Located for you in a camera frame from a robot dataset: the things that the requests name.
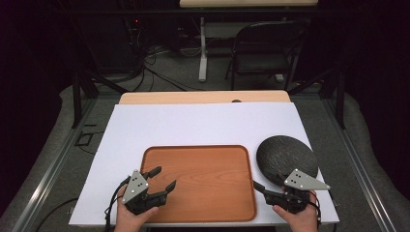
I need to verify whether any dark device with red light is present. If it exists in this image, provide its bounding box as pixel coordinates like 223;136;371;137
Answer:
127;16;145;49

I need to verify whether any black floor cable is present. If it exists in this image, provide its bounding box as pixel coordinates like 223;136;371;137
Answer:
34;196;79;232

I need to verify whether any dark round textured plate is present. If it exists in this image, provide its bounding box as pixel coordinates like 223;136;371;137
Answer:
255;134;319;188

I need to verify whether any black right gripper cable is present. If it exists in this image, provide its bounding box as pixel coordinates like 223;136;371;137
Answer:
308;189;323;228

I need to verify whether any white table sheet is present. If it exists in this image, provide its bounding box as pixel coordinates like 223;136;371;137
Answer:
69;101;340;227

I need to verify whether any black metal frame stand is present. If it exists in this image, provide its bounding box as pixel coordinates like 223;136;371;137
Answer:
287;66;347;131
71;66;130;130

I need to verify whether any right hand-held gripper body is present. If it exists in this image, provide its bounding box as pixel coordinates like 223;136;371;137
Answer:
264;168;332;215

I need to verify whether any tangle of black floor cables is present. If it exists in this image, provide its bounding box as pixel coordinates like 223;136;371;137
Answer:
105;38;207;93

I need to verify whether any person's right hand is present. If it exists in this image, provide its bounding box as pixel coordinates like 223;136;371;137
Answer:
272;189;320;232

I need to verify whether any aluminium floor rail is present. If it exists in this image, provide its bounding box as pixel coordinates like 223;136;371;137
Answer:
11;96;99;232
321;96;400;232

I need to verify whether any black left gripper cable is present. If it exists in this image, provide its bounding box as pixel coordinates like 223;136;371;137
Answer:
103;176;132;232

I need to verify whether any person's left hand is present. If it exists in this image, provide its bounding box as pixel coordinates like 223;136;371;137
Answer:
114;186;160;232

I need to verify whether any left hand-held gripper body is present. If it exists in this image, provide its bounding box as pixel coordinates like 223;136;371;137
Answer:
121;169;168;217

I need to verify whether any black square floor bracket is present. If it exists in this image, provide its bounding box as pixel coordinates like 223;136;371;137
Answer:
74;123;105;156

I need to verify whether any white desk leg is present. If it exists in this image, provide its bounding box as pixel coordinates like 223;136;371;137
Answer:
197;16;209;83

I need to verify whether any brown wooden tray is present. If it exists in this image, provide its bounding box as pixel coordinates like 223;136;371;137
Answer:
140;144;258;224

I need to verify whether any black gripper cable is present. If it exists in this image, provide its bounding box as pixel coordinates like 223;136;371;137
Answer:
103;176;132;232
308;189;323;228

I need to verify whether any black folding chair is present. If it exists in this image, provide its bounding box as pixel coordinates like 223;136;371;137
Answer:
224;19;308;92

